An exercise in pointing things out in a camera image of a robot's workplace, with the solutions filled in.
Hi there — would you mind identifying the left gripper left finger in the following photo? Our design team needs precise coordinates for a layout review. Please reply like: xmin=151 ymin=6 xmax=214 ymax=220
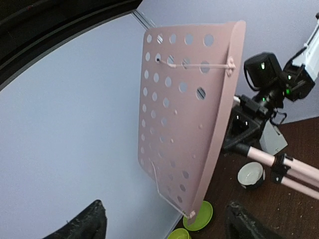
xmin=44 ymin=200 xmax=107 ymax=239

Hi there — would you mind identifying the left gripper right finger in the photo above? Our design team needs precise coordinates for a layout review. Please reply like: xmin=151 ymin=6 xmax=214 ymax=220
xmin=225 ymin=201 xmax=284 ymax=239

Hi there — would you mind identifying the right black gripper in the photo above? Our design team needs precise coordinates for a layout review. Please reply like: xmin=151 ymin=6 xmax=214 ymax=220
xmin=223 ymin=109 xmax=267 ymax=149

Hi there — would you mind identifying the pink music stand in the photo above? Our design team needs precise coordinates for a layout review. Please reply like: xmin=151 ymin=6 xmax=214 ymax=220
xmin=137 ymin=20 xmax=319 ymax=220

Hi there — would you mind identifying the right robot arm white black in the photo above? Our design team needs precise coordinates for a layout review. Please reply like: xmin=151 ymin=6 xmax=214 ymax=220
xmin=222 ymin=27 xmax=319 ymax=151

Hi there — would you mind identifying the white metronome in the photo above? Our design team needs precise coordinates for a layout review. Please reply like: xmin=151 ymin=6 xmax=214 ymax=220
xmin=259 ymin=121 xmax=288 ymax=155

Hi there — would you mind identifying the green plate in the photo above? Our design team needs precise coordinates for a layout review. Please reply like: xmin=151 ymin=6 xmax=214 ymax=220
xmin=182 ymin=201 xmax=213 ymax=232

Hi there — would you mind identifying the white and navy bowl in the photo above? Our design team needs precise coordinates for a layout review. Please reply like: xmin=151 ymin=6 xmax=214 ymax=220
xmin=237 ymin=162 xmax=266 ymax=191

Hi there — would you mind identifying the lime green bowl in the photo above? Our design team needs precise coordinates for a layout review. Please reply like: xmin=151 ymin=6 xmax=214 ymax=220
xmin=167 ymin=228 xmax=191 ymax=239

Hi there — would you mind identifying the left aluminium frame post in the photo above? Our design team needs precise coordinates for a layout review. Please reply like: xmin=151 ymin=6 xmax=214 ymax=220
xmin=132 ymin=9 xmax=156 ymax=30

